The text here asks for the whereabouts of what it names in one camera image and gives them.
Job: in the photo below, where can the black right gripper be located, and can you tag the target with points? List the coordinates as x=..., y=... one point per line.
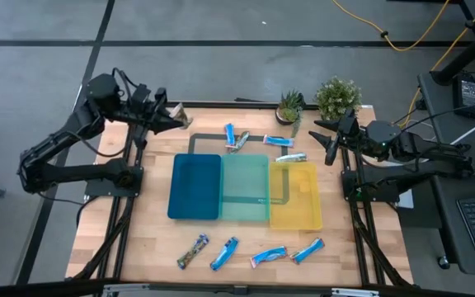
x=349, y=134

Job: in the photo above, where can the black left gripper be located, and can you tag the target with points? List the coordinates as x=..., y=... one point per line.
x=144, y=119

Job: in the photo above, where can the dark multicolour granola bar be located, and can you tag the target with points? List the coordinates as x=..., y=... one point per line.
x=193, y=251

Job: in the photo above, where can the blue white granola bar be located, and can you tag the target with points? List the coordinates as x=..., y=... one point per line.
x=224, y=253

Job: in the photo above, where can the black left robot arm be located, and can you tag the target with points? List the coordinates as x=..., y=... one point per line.
x=68, y=134

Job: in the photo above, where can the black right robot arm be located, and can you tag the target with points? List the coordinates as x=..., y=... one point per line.
x=419, y=152

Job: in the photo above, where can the silver green granola bar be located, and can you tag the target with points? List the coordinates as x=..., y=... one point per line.
x=291, y=157

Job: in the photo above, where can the bushy flowering plant in pot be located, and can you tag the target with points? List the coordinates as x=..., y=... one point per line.
x=337, y=99

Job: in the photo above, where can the succulent plant in dark pot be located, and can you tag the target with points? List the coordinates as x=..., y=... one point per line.
x=289, y=111

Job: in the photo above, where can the yellow plastic bin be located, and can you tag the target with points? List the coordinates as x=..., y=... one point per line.
x=297, y=198

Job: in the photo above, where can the dark blue plastic bin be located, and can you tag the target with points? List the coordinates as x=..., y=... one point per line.
x=194, y=187

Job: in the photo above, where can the teal plastic bin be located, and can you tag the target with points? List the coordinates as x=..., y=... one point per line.
x=245, y=185

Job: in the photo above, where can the black desk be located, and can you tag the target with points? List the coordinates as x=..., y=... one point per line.
x=443, y=107

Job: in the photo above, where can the black power adapter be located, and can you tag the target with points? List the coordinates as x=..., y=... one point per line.
x=467, y=95

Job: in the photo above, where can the black desk leg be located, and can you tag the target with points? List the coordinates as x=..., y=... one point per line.
x=468, y=53

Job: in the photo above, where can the black caster wheel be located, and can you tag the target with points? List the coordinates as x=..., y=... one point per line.
x=443, y=262

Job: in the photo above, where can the black crossbar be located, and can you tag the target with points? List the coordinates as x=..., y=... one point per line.
x=35, y=288

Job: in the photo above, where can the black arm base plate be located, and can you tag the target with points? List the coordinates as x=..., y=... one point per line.
x=97, y=187
x=351, y=191

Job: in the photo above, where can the black aluminium table frame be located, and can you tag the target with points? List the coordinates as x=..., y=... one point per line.
x=359, y=247

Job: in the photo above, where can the white metal bracket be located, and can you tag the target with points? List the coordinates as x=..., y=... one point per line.
x=355, y=292
x=126, y=288

